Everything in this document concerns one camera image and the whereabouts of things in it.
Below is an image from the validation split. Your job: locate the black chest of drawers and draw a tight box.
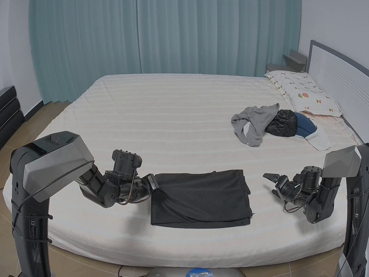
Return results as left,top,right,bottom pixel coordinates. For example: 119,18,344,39
0,86,25,151

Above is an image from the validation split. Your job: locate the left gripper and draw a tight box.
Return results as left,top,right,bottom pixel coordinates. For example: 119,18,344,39
133,174,160,203

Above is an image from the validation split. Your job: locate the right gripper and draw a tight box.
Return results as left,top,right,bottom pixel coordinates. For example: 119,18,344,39
263,173,301,204

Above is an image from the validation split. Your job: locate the blue-green curtain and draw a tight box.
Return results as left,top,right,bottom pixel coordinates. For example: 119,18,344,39
137,0,302,77
28,0,142,104

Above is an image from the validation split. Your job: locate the black patterned garment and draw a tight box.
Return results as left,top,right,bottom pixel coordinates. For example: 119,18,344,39
265,109,298,138

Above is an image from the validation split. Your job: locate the black cable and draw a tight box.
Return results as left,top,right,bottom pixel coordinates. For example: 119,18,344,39
118,265,151,277

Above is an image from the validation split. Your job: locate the white printed pillow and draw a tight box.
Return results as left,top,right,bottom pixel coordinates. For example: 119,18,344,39
264,70,344,117

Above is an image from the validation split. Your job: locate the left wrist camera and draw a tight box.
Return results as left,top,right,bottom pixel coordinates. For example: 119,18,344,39
111,149,142,175

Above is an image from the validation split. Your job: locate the blue and white garment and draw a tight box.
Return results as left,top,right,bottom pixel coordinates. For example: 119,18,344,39
294,113,331,151

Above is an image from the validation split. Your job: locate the bed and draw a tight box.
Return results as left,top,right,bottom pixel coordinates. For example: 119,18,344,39
2,39,369,269

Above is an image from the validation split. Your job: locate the grey bedside table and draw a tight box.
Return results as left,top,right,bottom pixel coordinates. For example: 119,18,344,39
266,49,308,74

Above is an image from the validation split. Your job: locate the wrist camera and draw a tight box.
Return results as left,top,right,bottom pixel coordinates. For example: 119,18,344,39
111,149,142,175
300,166,321,190

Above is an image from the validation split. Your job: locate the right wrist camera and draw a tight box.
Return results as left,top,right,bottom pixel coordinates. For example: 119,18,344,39
300,166,321,190

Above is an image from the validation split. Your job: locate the grey garment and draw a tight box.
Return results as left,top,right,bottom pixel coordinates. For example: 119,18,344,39
231,103,280,147

